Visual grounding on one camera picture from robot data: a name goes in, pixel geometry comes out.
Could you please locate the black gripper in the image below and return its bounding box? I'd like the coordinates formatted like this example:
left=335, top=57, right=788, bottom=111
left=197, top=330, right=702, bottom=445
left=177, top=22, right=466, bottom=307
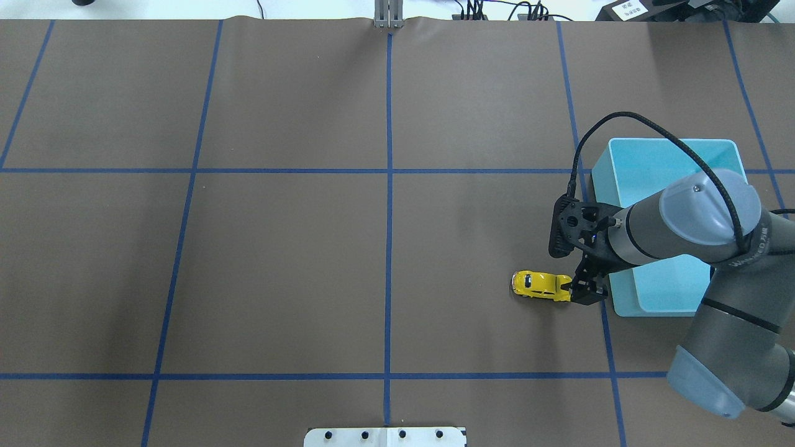
left=569, top=240, right=628, bottom=305

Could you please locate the yellow beetle toy car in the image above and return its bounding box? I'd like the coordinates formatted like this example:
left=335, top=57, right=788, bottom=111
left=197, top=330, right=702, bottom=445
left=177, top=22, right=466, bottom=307
left=511, top=271, right=573, bottom=302

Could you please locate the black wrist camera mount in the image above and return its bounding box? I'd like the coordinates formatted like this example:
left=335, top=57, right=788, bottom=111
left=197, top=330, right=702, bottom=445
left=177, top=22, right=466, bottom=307
left=548, top=194, right=621, bottom=258

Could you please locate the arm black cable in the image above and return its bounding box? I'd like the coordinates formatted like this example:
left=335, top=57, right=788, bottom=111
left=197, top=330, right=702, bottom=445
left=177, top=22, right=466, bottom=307
left=566, top=112, right=749, bottom=249

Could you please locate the light blue plastic bin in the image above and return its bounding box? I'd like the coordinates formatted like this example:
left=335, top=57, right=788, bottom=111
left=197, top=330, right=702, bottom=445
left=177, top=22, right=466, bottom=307
left=591, top=138, right=746, bottom=317

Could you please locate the aluminium frame post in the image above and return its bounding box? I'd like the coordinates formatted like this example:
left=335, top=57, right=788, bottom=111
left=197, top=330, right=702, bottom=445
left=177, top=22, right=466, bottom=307
left=374, top=0, right=405, bottom=29

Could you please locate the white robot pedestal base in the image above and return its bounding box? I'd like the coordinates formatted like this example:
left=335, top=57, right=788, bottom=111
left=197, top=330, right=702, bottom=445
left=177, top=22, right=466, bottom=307
left=303, top=427, right=468, bottom=446

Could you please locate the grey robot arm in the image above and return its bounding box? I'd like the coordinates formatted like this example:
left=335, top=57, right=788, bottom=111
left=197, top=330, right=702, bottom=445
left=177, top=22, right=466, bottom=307
left=550, top=169, right=793, bottom=428

